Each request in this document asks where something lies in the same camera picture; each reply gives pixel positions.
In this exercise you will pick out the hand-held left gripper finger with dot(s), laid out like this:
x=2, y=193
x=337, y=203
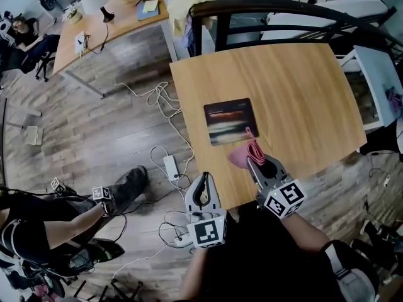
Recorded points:
x=190, y=197
x=214, y=197

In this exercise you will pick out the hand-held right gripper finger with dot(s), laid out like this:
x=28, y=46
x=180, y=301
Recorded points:
x=256, y=175
x=281, y=170

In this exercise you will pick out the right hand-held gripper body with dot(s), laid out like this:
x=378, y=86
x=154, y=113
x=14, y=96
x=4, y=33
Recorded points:
x=285, y=198

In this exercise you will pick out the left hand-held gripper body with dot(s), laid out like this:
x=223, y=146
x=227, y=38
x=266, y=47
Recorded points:
x=207, y=231

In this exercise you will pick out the pink cloth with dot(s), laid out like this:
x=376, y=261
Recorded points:
x=239, y=156

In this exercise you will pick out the dark printed mat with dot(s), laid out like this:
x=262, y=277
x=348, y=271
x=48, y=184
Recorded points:
x=226, y=118

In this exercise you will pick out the person's right forearm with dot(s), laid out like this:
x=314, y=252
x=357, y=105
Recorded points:
x=305, y=234

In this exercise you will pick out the person's left forearm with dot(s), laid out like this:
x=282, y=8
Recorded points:
x=192, y=275

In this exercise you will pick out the white multi-socket power strip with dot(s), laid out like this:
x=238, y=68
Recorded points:
x=182, y=240

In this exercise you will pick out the slim white power strip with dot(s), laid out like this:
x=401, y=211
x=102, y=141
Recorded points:
x=171, y=167

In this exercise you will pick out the person's black clothing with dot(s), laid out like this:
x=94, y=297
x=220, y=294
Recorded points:
x=261, y=263

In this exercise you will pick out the black green device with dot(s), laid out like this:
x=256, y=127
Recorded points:
x=108, y=251

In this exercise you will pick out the black office chair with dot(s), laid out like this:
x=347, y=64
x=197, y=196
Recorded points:
x=122, y=291

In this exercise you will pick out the white side table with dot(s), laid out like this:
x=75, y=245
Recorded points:
x=378, y=68

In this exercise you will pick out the lilac garment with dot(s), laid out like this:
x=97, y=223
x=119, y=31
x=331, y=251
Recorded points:
x=188, y=30

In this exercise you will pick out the black curved railing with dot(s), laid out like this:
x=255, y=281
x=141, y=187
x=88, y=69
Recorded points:
x=283, y=6

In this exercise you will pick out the small white floor box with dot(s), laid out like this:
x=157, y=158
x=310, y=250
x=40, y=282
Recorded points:
x=34, y=135

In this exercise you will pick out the beige garment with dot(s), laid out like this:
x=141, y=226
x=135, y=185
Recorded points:
x=185, y=2

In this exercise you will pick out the long wooden desk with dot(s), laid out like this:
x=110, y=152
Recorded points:
x=126, y=20

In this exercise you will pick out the blue notebook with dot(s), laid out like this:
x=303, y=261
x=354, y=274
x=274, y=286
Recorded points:
x=141, y=15

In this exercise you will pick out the white charger block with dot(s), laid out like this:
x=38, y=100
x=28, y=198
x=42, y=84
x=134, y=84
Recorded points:
x=80, y=41

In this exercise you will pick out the black swivel chair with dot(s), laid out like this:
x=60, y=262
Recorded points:
x=44, y=66

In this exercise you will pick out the potted white flowers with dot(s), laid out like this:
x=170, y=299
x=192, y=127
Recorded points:
x=74, y=14

